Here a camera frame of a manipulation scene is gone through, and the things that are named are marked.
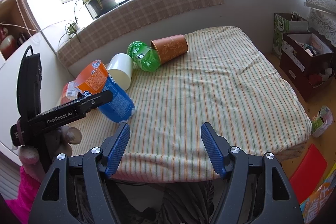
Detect orange blue paper cup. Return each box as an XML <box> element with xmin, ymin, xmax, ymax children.
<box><xmin>74</xmin><ymin>60</ymin><xmax>135</xmax><ymax>123</ymax></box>

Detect pink sleeve forearm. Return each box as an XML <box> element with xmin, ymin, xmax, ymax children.
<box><xmin>5</xmin><ymin>166</ymin><xmax>41</xmax><ymax>224</ymax></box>

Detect white plastic cup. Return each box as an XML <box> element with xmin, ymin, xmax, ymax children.
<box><xmin>107</xmin><ymin>53</ymin><xmax>134</xmax><ymax>90</ymax></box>

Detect left hand light glove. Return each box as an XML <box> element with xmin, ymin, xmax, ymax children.
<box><xmin>18</xmin><ymin>126</ymin><xmax>82</xmax><ymax>182</ymax></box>

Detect white cabinet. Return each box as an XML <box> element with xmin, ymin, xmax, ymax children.
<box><xmin>0</xmin><ymin>33</ymin><xmax>74</xmax><ymax>164</ymax></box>

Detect striped table cloth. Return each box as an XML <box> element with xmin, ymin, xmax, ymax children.
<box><xmin>56</xmin><ymin>25</ymin><xmax>313</xmax><ymax>184</ymax></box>

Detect red flat folder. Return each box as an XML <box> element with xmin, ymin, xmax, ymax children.
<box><xmin>289</xmin><ymin>144</ymin><xmax>327</xmax><ymax>203</ymax></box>

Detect small hanging plantlet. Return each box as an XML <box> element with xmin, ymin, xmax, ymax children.
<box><xmin>58</xmin><ymin>21</ymin><xmax>80</xmax><ymax>48</ymax></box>

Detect crumpled snack packet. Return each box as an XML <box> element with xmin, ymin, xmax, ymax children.
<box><xmin>311</xmin><ymin>106</ymin><xmax>333</xmax><ymax>138</ymax></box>

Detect colourful book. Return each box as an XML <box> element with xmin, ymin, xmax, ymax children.
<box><xmin>300</xmin><ymin>164</ymin><xmax>335</xmax><ymax>223</ymax></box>

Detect dark cardboard box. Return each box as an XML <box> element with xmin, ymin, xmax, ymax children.
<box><xmin>280</xmin><ymin>32</ymin><xmax>335</xmax><ymax>102</ymax></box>

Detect green white paper bag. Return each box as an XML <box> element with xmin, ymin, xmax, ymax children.
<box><xmin>272</xmin><ymin>12</ymin><xmax>308</xmax><ymax>59</ymax></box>

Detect plaid windowsill cloth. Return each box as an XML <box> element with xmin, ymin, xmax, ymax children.
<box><xmin>57</xmin><ymin>0</ymin><xmax>224</xmax><ymax>68</ymax></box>

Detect white charging cable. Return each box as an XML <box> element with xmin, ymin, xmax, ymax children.
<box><xmin>0</xmin><ymin>19</ymin><xmax>73</xmax><ymax>34</ymax></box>

